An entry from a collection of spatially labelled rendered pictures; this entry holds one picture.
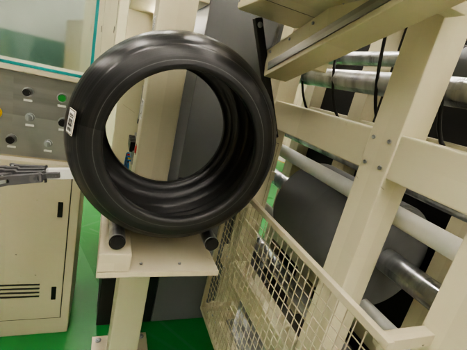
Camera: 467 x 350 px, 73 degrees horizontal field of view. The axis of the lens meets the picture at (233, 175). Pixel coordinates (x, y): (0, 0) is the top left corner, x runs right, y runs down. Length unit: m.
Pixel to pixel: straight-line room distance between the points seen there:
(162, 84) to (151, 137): 0.20
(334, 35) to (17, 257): 1.54
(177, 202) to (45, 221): 0.67
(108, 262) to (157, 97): 0.59
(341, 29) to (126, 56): 0.53
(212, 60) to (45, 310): 1.48
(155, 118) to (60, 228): 0.72
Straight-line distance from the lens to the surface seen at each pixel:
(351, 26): 0.88
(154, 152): 1.23
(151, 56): 0.81
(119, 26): 4.22
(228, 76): 0.85
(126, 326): 1.65
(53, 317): 1.93
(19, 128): 1.56
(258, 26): 1.22
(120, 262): 0.98
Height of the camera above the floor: 1.39
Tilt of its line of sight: 16 degrees down
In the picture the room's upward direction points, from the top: 13 degrees clockwise
